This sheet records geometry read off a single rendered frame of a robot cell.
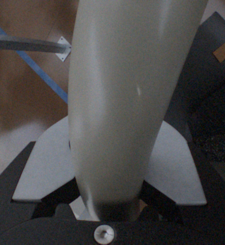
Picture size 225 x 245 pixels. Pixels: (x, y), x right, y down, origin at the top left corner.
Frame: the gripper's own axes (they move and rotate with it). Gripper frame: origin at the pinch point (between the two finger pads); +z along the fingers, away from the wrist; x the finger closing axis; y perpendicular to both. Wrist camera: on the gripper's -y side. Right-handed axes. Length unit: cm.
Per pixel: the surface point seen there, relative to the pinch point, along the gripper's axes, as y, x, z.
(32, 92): 53, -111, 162
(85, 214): 88, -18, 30
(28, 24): -33, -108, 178
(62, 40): -7, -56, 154
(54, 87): 44, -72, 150
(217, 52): -3, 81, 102
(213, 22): -26, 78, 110
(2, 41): -12, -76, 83
